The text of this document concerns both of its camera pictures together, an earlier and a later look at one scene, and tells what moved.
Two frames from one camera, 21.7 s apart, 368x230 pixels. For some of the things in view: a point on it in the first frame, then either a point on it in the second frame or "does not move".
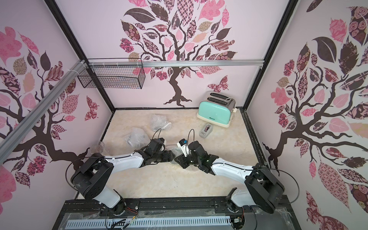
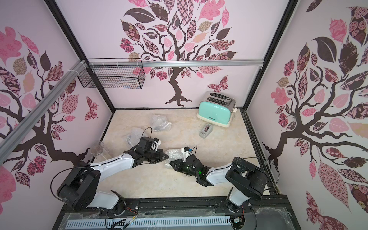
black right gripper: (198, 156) -> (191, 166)
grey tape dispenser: (206, 130) does not move
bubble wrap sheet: (159, 121) does not move
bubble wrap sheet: (137, 139) does not move
